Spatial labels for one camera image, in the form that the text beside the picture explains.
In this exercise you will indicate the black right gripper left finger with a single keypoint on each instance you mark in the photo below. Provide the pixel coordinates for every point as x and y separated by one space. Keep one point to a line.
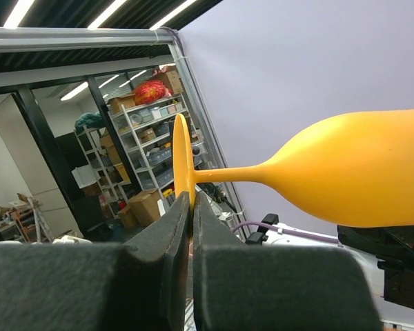
139 285

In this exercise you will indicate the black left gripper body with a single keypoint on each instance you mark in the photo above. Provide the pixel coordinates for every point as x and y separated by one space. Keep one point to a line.
394 249

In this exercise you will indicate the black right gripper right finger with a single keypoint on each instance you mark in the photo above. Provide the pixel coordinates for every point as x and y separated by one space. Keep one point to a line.
254 287

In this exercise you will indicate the yellow wine glass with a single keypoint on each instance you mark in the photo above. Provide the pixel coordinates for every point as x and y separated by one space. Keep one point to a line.
354 169

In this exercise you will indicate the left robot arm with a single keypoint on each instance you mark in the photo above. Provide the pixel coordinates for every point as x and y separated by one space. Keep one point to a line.
270 231

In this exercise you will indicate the storage shelf with boxes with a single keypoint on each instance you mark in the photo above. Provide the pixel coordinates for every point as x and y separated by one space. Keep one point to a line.
128 145

